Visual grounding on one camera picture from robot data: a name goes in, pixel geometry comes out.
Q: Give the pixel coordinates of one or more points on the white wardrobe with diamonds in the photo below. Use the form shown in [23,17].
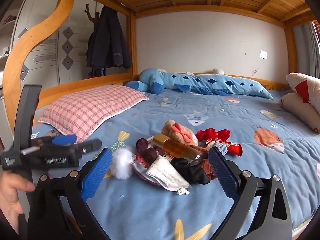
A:
[61,58]

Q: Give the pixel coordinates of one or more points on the white red-patterned pillow upper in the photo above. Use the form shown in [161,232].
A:
[305,86]

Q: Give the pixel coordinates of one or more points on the wooden bunk bed frame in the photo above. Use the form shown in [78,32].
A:
[175,35]

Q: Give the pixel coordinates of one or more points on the white blue milk carton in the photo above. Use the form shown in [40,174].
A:
[152,143]

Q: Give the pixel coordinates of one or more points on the red snack wrapper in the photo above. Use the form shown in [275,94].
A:
[233,148]

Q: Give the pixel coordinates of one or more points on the small white plush toy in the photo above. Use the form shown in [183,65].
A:
[215,71]

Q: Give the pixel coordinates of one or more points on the pink plaid pillow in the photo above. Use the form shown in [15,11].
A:
[82,113]

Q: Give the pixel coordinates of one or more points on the amber glass bottle gold cap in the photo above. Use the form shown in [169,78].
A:
[177,149]

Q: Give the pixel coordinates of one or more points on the dark jacket on rack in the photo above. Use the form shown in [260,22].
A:
[107,46]

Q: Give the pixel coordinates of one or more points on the white fluffy pompom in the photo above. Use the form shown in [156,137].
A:
[121,166]

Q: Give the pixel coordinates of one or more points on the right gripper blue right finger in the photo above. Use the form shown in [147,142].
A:
[227,179]

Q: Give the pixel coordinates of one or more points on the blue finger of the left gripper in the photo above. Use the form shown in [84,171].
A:
[64,139]

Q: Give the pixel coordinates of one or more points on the rust brown sock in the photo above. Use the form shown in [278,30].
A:
[207,168]

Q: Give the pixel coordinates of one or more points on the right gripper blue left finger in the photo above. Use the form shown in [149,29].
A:
[96,173]

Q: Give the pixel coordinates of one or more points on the white wall switch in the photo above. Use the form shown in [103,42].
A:
[263,54]

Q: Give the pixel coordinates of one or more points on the black cloth scrunchie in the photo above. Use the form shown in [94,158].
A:
[193,174]

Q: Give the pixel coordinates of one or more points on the red sock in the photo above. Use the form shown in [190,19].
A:
[211,134]

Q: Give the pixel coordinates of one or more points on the blue grey sock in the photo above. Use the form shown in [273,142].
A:
[221,147]

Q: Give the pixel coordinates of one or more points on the person's left hand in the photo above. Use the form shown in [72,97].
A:
[10,205]

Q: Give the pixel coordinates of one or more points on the cream pillow lower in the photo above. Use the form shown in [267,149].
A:
[293,103]

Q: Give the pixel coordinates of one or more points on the dark maroon scrunchie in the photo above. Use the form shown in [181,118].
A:
[149,153]

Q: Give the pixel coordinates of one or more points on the blue fish-print bedspread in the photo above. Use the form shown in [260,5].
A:
[273,140]

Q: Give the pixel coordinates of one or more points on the brown plush toy pink bow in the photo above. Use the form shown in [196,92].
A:
[179,133]

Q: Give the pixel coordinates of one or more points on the blue dinosaur plush bolster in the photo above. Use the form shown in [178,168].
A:
[155,82]

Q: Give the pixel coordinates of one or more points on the grey window curtain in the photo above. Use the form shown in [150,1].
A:
[307,46]

